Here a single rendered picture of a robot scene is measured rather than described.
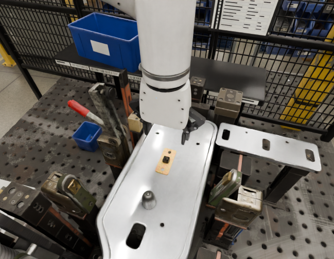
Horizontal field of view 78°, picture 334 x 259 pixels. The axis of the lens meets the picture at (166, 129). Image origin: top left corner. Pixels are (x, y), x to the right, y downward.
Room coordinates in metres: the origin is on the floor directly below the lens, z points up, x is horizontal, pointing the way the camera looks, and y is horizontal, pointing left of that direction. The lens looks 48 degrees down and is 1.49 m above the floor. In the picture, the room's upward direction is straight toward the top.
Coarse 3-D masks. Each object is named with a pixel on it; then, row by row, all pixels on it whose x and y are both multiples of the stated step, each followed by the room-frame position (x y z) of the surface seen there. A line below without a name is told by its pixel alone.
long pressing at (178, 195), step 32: (160, 128) 0.44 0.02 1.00; (128, 160) 0.32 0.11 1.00; (192, 160) 0.32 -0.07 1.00; (128, 192) 0.23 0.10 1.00; (160, 192) 0.23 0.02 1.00; (192, 192) 0.23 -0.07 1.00; (96, 224) 0.15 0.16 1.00; (128, 224) 0.15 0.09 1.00; (192, 224) 0.15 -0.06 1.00; (128, 256) 0.09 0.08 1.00; (160, 256) 0.09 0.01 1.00
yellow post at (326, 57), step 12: (324, 60) 0.72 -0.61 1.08; (324, 72) 0.71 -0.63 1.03; (300, 84) 0.78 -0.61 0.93; (324, 84) 0.71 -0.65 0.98; (300, 96) 0.73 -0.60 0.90; (324, 96) 0.70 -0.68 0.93; (288, 108) 0.76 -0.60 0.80; (312, 108) 0.70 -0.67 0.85; (288, 120) 0.72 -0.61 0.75; (300, 120) 0.71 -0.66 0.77
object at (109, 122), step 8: (96, 88) 0.37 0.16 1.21; (104, 88) 0.38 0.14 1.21; (112, 88) 0.36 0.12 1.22; (96, 96) 0.35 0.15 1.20; (104, 96) 0.36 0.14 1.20; (112, 96) 0.36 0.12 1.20; (96, 104) 0.36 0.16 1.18; (104, 104) 0.37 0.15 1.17; (112, 104) 0.38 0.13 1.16; (104, 112) 0.35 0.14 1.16; (112, 112) 0.38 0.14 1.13; (104, 120) 0.35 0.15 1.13; (112, 120) 0.37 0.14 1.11; (112, 128) 0.35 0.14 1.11; (120, 128) 0.37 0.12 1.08
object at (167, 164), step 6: (168, 150) 0.35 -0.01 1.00; (174, 150) 0.35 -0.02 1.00; (162, 156) 0.33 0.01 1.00; (168, 156) 0.33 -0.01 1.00; (174, 156) 0.33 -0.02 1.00; (162, 162) 0.31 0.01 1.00; (168, 162) 0.31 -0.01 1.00; (156, 168) 0.29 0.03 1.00; (162, 168) 0.30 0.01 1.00; (168, 168) 0.29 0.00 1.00
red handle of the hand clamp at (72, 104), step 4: (72, 100) 0.40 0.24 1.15; (68, 104) 0.39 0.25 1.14; (72, 104) 0.39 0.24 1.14; (76, 104) 0.40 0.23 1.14; (80, 104) 0.40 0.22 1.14; (72, 108) 0.39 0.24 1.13; (76, 108) 0.39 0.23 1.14; (80, 108) 0.39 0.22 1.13; (84, 108) 0.39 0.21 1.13; (80, 112) 0.38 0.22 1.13; (84, 112) 0.39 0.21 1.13; (88, 112) 0.39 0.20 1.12; (84, 116) 0.38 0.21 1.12; (88, 116) 0.38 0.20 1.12; (92, 116) 0.38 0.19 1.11; (96, 116) 0.39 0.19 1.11; (92, 120) 0.38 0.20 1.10; (96, 120) 0.38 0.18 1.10; (100, 120) 0.38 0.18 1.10; (100, 124) 0.37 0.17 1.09; (104, 128) 0.37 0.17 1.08; (120, 132) 0.37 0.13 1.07
